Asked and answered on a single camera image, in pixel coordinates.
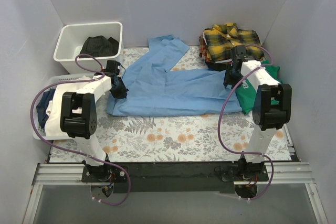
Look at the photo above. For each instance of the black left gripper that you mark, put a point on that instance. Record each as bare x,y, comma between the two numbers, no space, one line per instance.
119,89

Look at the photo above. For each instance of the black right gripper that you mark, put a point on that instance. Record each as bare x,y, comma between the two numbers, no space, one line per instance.
229,77

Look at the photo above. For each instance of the light blue long sleeve shirt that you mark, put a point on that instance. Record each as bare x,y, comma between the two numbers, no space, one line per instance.
155,89

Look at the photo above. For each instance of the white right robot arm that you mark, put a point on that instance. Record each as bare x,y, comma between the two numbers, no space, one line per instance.
272,105

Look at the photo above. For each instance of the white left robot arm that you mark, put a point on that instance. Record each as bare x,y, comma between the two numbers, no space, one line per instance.
78,115

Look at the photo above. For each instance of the stack of folded plaid shirts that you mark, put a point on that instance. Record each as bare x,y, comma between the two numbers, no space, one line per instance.
210,56

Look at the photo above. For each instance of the dark striped garment in bin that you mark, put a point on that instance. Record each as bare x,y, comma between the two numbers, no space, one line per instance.
99,46

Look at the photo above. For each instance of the floral patterned table mat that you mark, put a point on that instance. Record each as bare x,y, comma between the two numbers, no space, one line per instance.
173,139

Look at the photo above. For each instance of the dark blue denim garment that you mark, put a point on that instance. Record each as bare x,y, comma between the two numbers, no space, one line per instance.
43,105

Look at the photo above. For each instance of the cream white garment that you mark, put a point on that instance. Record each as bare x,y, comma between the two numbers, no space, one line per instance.
52,125

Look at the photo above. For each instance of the white perforated laundry basket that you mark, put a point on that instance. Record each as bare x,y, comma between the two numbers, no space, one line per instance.
54,81

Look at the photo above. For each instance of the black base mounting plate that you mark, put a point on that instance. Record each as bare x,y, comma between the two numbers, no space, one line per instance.
175,176

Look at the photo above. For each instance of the aluminium frame rail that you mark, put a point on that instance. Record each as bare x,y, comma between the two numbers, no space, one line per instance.
71,174

